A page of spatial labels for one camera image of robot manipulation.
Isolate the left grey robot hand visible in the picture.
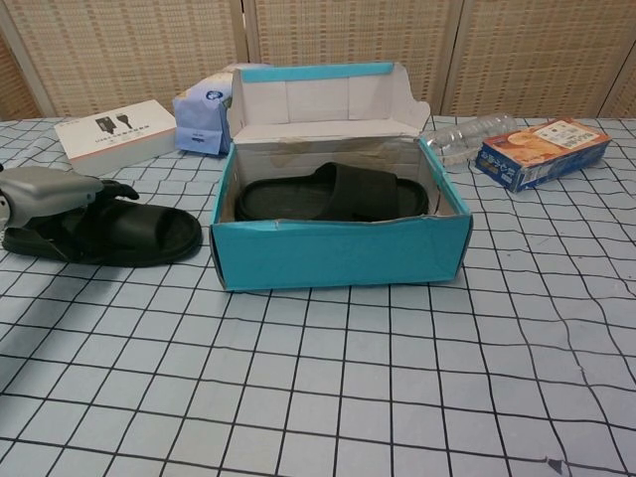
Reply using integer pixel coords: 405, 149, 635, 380
0, 166, 140, 235

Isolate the woven folding screen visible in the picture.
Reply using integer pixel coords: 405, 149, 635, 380
0, 0, 636, 120

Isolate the black slipper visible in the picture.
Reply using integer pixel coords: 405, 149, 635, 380
2, 193, 204, 265
233, 162, 429, 223

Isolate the blue tissue pack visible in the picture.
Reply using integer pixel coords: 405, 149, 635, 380
172, 63, 259, 156

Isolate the orange and blue carton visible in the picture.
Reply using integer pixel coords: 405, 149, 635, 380
474, 117, 613, 194

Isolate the clear plastic bottle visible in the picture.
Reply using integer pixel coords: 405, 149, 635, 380
419, 112, 516, 165

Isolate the white USB cable box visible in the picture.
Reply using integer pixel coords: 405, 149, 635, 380
53, 98, 178, 178

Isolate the blue checked tablecloth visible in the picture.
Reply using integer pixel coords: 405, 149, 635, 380
0, 116, 636, 477

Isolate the teal cardboard shoe box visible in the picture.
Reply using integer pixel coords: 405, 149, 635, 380
208, 62, 472, 292

